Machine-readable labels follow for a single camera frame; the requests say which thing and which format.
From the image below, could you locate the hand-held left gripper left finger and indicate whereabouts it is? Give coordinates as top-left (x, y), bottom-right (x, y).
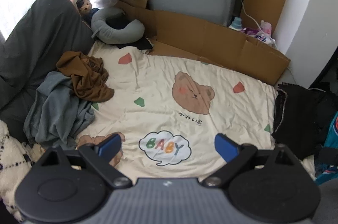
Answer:
top-left (40, 133), bottom-right (132, 189)

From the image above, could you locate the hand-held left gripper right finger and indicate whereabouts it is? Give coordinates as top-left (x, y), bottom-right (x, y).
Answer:
top-left (202, 133), bottom-right (300, 188)

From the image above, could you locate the brown printed t-shirt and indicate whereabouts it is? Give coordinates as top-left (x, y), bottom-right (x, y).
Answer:
top-left (56, 51), bottom-right (114, 103)

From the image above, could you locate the blue-grey garment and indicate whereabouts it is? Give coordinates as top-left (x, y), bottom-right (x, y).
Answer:
top-left (23, 71), bottom-right (95, 148)

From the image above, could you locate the cream bear print bedsheet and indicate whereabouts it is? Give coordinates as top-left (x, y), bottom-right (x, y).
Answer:
top-left (26, 42), bottom-right (317, 179)

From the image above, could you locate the black cloth pile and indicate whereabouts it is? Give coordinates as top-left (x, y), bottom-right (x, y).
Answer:
top-left (272, 83), bottom-right (338, 161)

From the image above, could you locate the white fuzzy patterned blanket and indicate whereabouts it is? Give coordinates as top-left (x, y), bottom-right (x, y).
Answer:
top-left (0, 120), bottom-right (53, 222)

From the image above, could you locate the small black cloth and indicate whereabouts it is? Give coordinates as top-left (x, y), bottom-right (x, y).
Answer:
top-left (116, 38), bottom-right (154, 52)

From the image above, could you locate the teal orange jersey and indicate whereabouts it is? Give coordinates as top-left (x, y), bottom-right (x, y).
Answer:
top-left (314, 110), bottom-right (338, 185)

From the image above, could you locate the grey neck pillow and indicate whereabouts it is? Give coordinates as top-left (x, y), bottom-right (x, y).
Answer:
top-left (91, 8), bottom-right (145, 44)

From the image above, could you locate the folded brown cardboard sheet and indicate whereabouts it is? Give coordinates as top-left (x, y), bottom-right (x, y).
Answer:
top-left (116, 0), bottom-right (291, 84)

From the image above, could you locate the purple white plastic packet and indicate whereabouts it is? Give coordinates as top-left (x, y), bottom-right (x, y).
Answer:
top-left (241, 27), bottom-right (276, 46)

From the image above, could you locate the detergent bottle with blue cap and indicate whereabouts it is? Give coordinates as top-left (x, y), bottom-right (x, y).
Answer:
top-left (229, 17), bottom-right (243, 30)

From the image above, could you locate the dark grey pillow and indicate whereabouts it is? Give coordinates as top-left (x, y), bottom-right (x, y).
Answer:
top-left (0, 0), bottom-right (94, 140)

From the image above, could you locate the pink white bottle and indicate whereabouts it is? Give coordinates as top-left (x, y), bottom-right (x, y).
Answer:
top-left (261, 20), bottom-right (273, 35)

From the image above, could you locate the brown teddy bear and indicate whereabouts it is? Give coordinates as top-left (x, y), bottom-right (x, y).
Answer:
top-left (76, 0), bottom-right (99, 22)

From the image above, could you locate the small cardboard box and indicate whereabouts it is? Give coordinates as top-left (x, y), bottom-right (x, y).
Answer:
top-left (116, 0), bottom-right (148, 10)

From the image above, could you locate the white cable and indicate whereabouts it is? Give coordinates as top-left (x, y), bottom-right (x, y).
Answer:
top-left (240, 0), bottom-right (264, 29)

